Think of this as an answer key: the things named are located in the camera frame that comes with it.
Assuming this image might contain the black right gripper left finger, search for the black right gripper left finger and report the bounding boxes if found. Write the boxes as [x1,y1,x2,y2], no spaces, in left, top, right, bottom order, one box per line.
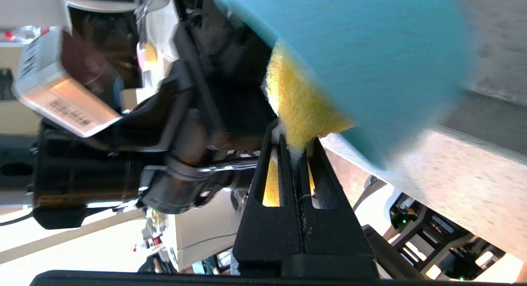
[233,119,306,277]

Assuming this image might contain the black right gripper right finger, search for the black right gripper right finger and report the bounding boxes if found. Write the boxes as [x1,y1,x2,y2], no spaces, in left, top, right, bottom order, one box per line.
[297,138,379,277]

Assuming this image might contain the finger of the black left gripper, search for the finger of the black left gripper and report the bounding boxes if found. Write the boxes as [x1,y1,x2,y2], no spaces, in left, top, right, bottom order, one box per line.
[214,26,275,130]

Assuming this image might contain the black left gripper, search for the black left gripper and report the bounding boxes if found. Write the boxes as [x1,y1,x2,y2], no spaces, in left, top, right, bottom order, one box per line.
[33,59,268,230]

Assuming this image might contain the yellow green sponge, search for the yellow green sponge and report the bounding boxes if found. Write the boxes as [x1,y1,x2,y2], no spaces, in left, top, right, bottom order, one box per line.
[263,41,354,207]

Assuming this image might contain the teal bowl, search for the teal bowl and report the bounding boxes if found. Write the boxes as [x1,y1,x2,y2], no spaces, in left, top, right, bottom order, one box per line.
[212,0,472,169]

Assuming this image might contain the stainless steel sink basin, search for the stainless steel sink basin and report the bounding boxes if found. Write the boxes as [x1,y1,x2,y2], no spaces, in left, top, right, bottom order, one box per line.
[453,0,527,155]

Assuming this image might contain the small red label bottle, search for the small red label bottle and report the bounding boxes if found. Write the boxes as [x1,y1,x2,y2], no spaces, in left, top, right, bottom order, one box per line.
[132,236,165,253]

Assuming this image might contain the clear plastic water bottle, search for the clear plastic water bottle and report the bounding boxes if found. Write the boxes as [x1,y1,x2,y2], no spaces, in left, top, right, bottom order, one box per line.
[0,26,58,43]

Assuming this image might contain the silver black microwave oven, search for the silver black microwave oven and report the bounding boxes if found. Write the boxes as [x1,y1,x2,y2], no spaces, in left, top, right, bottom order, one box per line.
[64,0,142,89]

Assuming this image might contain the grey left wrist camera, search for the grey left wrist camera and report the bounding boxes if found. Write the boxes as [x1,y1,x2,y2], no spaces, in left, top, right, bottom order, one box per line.
[12,26,124,138]

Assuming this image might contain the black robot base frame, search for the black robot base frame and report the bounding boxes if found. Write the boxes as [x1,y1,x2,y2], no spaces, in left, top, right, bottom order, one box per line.
[389,187,509,280]

